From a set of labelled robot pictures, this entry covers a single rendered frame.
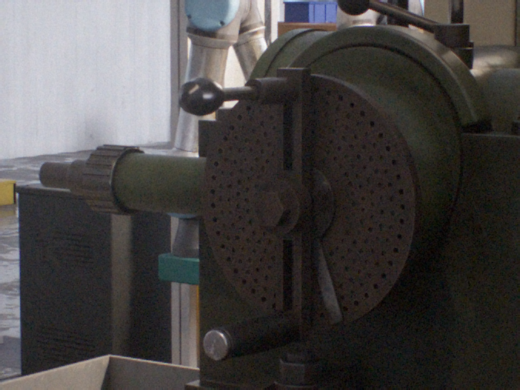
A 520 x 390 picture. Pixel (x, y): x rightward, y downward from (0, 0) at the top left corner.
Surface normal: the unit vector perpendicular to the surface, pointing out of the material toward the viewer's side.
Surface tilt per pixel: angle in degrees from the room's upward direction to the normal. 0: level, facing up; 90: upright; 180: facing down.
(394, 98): 39
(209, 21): 83
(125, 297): 90
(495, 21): 90
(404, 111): 45
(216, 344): 90
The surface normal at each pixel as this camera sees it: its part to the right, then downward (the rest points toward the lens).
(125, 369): -0.58, 0.09
